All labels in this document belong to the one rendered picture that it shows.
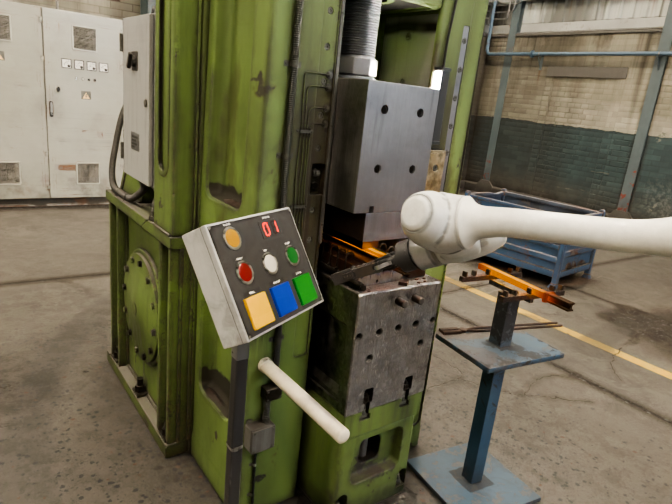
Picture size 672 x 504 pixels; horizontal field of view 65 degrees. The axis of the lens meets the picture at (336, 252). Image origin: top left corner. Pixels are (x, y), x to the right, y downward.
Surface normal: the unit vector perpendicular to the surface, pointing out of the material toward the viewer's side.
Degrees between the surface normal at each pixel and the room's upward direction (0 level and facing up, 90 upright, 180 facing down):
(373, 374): 90
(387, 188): 90
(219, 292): 90
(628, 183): 90
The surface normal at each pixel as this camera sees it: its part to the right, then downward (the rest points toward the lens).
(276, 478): 0.59, 0.28
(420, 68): -0.80, 0.08
